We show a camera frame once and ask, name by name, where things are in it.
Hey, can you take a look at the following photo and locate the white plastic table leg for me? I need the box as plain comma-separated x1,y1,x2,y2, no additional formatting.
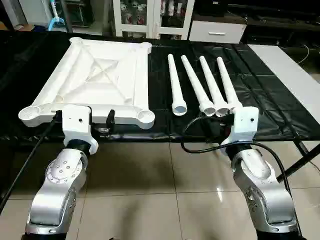
199,55,230,118
167,54,188,116
181,55,216,116
216,56,244,115

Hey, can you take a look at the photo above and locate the white plastic table top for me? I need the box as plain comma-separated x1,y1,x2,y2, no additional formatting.
18,37,156,130

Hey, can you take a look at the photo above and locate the light blue plastic object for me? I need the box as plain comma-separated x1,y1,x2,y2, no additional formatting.
48,0,69,32

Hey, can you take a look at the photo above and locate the white flat board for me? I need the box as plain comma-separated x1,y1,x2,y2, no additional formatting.
248,44,320,126

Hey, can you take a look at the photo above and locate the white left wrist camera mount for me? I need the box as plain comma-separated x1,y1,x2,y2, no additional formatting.
61,105,99,153

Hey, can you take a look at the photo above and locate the black metal frame leg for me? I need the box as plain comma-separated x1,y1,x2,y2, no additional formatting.
294,140,320,177

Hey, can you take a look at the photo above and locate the black work mat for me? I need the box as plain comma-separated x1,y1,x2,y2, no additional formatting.
0,31,320,144

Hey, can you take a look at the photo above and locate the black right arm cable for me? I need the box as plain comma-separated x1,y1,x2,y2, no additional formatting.
181,116,292,196

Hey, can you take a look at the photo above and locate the white glass door cabinet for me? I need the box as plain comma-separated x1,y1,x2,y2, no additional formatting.
112,0,196,41

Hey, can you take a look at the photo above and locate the white drawer unit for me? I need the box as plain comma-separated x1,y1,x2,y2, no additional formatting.
189,20,247,44

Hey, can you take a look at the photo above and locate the dark low media cabinet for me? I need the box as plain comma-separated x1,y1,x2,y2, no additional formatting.
245,12,320,48

